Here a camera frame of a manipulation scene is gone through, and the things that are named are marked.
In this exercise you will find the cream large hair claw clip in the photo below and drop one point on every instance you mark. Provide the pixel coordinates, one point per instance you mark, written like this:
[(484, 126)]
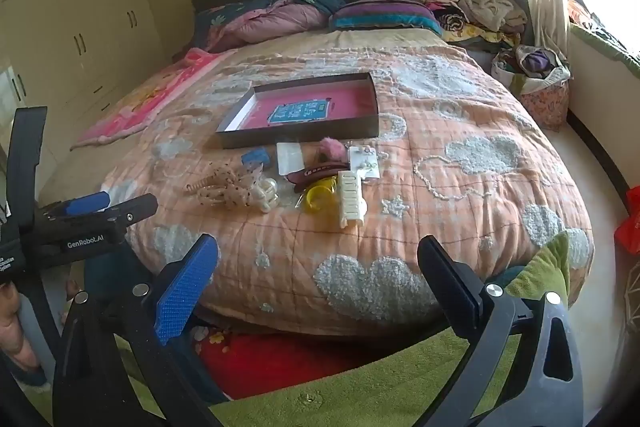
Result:
[(353, 207)]

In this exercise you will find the white wire basket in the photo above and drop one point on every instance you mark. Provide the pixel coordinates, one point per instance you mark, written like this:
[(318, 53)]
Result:
[(629, 303)]

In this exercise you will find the maroon snap hair clip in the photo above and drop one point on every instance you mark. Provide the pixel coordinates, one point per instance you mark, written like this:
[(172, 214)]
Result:
[(312, 174)]

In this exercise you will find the pile of clothes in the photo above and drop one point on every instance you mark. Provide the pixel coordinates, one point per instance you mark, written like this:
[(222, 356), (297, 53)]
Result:
[(501, 22)]

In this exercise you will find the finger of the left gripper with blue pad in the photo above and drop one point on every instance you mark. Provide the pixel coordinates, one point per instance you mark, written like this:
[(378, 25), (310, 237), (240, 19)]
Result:
[(80, 206)]

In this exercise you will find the pink and navy folded duvet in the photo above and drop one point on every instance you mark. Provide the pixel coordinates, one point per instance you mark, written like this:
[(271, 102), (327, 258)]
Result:
[(238, 24)]

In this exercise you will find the white earring card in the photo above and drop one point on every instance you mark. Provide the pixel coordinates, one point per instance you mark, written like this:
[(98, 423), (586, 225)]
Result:
[(363, 161)]

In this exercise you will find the clear plastic packet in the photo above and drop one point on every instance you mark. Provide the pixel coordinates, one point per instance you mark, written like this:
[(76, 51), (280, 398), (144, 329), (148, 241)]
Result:
[(290, 158)]

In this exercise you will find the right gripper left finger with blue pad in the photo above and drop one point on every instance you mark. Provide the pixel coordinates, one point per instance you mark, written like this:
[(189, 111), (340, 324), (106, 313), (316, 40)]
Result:
[(91, 386)]

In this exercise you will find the clothes on window sill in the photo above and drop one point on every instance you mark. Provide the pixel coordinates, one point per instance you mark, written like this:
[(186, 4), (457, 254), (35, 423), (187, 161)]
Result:
[(586, 26)]

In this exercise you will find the red plastic bag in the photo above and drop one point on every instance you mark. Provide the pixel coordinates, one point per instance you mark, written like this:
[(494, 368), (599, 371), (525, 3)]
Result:
[(628, 234)]

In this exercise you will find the polka-dot lace bow hair clip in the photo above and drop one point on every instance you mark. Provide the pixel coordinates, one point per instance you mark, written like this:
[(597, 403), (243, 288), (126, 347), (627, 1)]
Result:
[(233, 187)]

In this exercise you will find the green fuzzy blanket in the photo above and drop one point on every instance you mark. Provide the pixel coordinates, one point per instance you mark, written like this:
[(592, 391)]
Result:
[(394, 391)]

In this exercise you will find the orange cloud-pattern quilt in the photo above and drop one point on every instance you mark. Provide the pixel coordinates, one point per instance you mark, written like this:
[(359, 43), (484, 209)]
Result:
[(460, 160)]

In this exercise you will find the cream wardrobe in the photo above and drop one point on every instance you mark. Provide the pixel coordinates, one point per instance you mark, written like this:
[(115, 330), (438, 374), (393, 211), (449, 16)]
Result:
[(78, 58)]

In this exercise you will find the person's left hand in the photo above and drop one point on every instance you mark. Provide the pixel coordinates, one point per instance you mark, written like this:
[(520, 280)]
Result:
[(13, 341)]

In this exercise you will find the blue plastic small box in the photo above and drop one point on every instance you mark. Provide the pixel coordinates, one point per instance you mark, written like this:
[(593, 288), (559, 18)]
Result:
[(258, 157)]

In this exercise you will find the pink cartoon blanket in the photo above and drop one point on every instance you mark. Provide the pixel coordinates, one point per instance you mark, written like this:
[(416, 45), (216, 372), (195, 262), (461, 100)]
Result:
[(139, 108)]

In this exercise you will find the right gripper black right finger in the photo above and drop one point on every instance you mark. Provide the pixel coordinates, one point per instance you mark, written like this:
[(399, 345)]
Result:
[(544, 384)]

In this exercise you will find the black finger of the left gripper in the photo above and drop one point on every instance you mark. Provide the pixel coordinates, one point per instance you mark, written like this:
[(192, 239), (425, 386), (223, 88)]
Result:
[(110, 214)]

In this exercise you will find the grey shallow cardboard box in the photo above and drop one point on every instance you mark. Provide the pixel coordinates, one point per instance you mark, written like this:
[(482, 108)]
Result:
[(364, 127)]

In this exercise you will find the purple teal striped pillow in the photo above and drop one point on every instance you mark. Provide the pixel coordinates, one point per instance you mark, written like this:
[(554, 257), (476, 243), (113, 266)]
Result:
[(384, 14)]

